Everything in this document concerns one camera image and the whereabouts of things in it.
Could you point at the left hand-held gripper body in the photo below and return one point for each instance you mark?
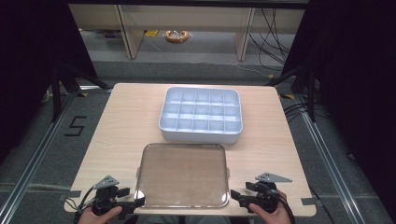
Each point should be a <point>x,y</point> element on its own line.
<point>106,196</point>

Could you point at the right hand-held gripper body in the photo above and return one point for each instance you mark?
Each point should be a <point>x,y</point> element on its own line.
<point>264,194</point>

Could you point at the clear plastic lid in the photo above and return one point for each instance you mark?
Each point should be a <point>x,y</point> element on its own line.
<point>183,175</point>

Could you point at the white compartment storage box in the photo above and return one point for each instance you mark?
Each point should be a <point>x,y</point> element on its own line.
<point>200,132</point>

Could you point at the person's left hand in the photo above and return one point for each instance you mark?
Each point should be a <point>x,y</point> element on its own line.
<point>96,217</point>

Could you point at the person's right hand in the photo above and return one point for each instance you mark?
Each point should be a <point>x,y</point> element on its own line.
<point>274,217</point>

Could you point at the grey tape strip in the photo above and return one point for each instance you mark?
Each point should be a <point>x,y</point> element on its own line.
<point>308,201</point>
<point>71,195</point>

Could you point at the black metal stand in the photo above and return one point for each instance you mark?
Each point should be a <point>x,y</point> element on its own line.
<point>311,93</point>
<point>56,93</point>

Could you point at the black curtain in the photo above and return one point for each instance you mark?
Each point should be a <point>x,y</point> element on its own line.
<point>28,62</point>
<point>358,77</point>

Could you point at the purple flat object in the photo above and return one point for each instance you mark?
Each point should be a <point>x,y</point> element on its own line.
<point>112,34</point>

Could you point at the yellow flat object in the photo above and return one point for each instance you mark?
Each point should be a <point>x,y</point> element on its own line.
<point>151,33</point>

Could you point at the light wooden bench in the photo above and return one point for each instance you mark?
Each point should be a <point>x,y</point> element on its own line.
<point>186,18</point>

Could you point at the aluminium floor rail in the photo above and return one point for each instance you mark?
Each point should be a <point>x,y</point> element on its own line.
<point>34,161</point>
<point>330,161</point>

